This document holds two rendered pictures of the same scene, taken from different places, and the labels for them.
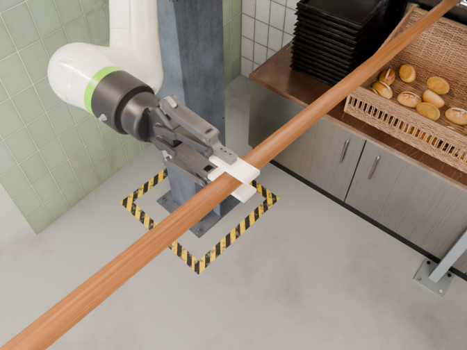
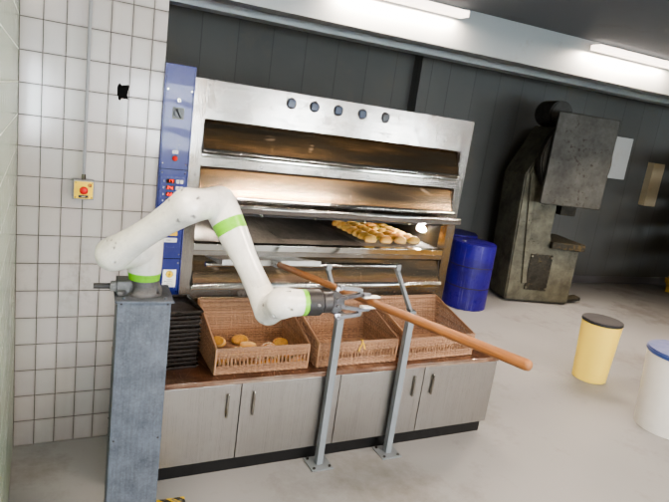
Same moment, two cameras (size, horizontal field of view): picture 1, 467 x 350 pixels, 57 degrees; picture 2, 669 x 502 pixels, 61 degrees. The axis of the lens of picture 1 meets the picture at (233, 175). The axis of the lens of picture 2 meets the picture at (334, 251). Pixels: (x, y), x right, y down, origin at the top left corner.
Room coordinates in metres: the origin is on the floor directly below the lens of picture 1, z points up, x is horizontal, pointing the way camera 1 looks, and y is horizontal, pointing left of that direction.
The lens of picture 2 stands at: (-0.24, 1.91, 1.97)
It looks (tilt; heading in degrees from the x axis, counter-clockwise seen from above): 13 degrees down; 293
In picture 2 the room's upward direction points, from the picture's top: 8 degrees clockwise
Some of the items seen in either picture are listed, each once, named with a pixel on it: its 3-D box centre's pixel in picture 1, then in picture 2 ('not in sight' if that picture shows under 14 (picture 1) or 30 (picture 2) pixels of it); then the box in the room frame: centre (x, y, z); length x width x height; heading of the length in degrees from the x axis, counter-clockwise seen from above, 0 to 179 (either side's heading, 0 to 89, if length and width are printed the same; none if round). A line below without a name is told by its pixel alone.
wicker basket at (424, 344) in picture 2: not in sight; (421, 325); (0.57, -1.76, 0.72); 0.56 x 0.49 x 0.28; 52
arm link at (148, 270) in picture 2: not in sight; (142, 255); (1.28, 0.19, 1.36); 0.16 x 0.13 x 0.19; 88
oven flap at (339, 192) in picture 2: not in sight; (339, 192); (1.17, -1.44, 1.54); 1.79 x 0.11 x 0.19; 51
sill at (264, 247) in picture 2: not in sight; (330, 249); (1.19, -1.46, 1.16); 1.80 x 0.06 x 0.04; 51
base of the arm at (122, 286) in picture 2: not in sight; (128, 285); (1.32, 0.22, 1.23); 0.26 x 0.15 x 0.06; 47
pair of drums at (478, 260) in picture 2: not in sight; (460, 266); (1.00, -5.29, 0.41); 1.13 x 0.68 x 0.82; 137
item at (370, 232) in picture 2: not in sight; (374, 230); (1.15, -2.17, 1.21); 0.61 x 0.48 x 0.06; 141
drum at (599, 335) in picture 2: not in sight; (595, 349); (-0.63, -3.66, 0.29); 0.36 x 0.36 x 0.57
